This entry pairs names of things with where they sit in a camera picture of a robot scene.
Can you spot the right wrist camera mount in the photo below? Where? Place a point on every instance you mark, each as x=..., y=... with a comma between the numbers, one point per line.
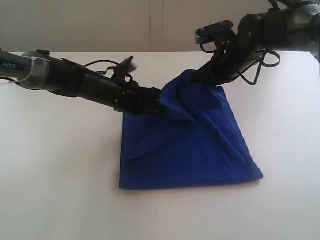
x=218, y=33

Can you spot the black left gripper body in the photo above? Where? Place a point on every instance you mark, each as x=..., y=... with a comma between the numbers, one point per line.
x=123, y=97

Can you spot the blue microfiber towel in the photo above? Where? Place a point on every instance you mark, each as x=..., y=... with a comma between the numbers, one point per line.
x=196, y=143

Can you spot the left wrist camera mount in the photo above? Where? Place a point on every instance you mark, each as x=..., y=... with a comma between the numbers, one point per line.
x=122, y=72

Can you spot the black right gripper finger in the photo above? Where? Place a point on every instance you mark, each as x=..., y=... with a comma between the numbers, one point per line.
x=205, y=74
x=217, y=81

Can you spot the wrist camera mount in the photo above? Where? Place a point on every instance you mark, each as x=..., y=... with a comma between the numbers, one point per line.
x=218, y=33
x=122, y=72

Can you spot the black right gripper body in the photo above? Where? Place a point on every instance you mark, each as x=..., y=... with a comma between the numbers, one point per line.
x=243, y=56

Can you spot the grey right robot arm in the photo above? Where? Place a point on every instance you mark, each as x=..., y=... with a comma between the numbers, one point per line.
x=295, y=28

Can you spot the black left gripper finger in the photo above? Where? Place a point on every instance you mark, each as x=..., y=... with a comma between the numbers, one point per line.
x=154, y=107
x=147, y=94

